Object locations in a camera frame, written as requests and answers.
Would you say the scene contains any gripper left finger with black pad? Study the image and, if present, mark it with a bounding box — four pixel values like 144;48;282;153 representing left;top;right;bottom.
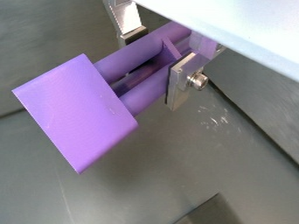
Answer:
103;0;147;47

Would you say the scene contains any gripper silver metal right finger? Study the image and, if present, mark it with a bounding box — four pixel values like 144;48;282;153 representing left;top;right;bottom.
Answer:
166;31;226;111

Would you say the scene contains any purple three prong object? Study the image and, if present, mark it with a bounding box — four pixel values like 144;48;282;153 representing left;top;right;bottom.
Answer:
13;22;192;173

